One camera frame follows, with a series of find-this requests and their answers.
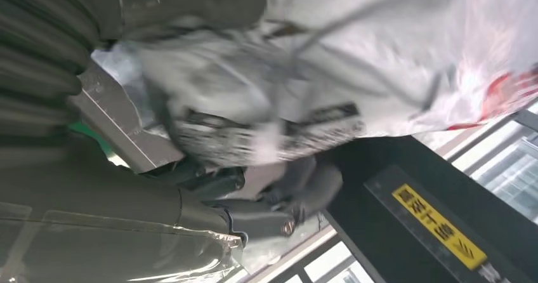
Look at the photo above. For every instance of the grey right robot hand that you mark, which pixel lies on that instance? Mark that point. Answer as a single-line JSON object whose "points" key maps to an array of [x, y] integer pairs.
{"points": [[105, 201]]}

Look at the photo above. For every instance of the black inbound scanner machine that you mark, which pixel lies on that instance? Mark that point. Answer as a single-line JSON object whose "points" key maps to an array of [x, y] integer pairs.
{"points": [[378, 230]]}

